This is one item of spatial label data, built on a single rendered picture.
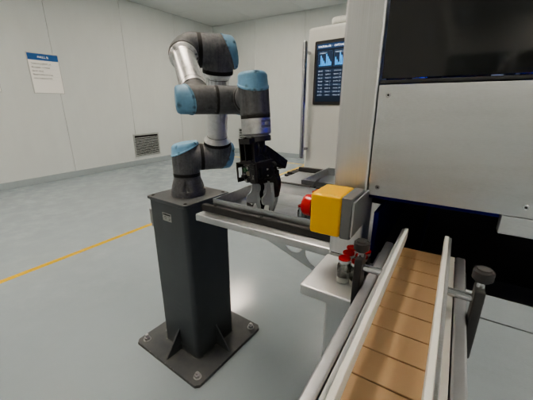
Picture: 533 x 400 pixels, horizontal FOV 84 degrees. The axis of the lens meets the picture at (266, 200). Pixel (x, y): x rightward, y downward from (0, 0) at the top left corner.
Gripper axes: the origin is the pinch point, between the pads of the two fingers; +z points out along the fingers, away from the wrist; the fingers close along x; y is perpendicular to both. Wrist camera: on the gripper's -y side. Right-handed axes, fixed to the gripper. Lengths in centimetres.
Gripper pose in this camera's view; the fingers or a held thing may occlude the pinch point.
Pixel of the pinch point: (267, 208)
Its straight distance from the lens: 82.5
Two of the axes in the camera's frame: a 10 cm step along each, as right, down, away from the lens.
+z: 0.7, 9.7, 2.5
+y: -6.3, 2.4, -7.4
